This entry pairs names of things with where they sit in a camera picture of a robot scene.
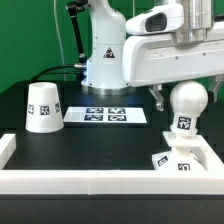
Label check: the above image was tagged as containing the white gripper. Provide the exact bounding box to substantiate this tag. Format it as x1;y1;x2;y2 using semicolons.
148;73;224;113

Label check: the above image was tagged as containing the white lamp bulb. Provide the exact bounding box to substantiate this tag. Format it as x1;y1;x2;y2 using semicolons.
170;81;208;137

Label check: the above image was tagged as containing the white lamp base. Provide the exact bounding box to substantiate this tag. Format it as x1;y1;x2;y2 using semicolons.
152;131;224;172

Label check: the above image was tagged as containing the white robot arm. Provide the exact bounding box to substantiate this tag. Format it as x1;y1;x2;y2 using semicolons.
82;0;224;110

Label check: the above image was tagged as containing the white lamp shade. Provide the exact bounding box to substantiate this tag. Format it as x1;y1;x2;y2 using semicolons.
25;82;64;133

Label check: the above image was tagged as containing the white marker sheet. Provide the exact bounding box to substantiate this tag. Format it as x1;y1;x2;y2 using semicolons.
64;107;147;124

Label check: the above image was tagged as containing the white table border fence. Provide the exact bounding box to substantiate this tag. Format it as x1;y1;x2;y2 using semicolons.
0;134;224;195

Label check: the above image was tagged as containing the black camera stand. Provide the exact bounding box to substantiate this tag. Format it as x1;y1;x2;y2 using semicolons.
66;0;88;64

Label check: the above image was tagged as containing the black cable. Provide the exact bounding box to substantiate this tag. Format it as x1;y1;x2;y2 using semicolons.
29;64;88;83

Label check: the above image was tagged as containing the white cable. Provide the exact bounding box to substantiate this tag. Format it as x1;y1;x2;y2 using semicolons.
53;0;67;82

